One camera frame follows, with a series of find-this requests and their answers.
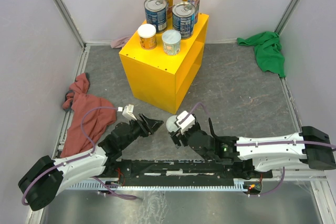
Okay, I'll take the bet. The short can white lid front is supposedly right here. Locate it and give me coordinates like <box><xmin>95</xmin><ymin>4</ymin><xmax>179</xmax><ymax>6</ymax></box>
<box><xmin>166</xmin><ymin>115</ymin><xmax>180</xmax><ymax>133</ymax></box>

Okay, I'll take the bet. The green cloth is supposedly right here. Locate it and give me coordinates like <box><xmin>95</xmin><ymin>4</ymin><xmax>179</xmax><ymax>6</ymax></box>
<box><xmin>237</xmin><ymin>31</ymin><xmax>286</xmax><ymax>78</ymax></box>

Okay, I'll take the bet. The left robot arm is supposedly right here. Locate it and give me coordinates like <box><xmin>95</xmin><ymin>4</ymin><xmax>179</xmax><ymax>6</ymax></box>
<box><xmin>18</xmin><ymin>114</ymin><xmax>163</xmax><ymax>211</ymax></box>

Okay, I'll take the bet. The short orange can white lid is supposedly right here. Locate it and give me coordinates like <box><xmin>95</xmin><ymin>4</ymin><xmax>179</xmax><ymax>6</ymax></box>
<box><xmin>137</xmin><ymin>24</ymin><xmax>157</xmax><ymax>50</ymax></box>

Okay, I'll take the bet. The pink cloth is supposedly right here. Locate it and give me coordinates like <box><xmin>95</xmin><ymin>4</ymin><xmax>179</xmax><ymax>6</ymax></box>
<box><xmin>110</xmin><ymin>36</ymin><xmax>131</xmax><ymax>49</ymax></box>

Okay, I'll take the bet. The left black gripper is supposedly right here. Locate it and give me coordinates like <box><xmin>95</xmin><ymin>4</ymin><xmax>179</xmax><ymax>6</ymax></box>
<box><xmin>120</xmin><ymin>112</ymin><xmax>163</xmax><ymax>150</ymax></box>

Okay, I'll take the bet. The short green can clear lid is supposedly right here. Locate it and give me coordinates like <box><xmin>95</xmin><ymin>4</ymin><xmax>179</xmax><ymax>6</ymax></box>
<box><xmin>162</xmin><ymin>29</ymin><xmax>181</xmax><ymax>56</ymax></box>

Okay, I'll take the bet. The blue can metal pull-tab lid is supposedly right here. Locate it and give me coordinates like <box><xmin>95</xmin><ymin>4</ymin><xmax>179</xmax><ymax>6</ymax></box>
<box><xmin>144</xmin><ymin>0</ymin><xmax>168</xmax><ymax>33</ymax></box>

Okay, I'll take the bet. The red cloth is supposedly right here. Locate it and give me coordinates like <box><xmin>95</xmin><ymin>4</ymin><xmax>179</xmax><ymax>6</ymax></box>
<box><xmin>60</xmin><ymin>73</ymin><xmax>117</xmax><ymax>158</ymax></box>

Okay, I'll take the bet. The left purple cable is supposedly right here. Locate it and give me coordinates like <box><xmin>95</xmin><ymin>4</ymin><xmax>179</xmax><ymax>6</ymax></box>
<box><xmin>20</xmin><ymin>106</ymin><xmax>124</xmax><ymax>206</ymax></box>

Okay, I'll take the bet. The white slotted cable duct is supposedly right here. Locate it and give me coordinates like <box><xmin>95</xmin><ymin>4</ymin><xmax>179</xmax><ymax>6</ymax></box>
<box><xmin>68</xmin><ymin>179</ymin><xmax>254</xmax><ymax>192</ymax></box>

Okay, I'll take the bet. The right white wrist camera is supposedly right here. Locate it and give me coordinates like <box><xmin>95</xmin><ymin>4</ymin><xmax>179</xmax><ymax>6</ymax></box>
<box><xmin>175</xmin><ymin>111</ymin><xmax>196</xmax><ymax>134</ymax></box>

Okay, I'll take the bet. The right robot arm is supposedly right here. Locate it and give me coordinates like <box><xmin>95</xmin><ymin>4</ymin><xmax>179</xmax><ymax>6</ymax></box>
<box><xmin>166</xmin><ymin>123</ymin><xmax>335</xmax><ymax>177</ymax></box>

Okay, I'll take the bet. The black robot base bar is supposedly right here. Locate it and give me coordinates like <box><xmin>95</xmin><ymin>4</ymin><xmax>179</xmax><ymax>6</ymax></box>
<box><xmin>99</xmin><ymin>159</ymin><xmax>273</xmax><ymax>186</ymax></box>

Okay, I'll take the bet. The yellow open shelf cabinet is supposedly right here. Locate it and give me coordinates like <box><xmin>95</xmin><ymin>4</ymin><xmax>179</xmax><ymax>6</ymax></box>
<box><xmin>119</xmin><ymin>13</ymin><xmax>209</xmax><ymax>114</ymax></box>

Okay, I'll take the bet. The blue can with pull-tab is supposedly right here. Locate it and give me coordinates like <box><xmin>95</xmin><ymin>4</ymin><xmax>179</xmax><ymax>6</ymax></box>
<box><xmin>172</xmin><ymin>2</ymin><xmax>195</xmax><ymax>39</ymax></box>

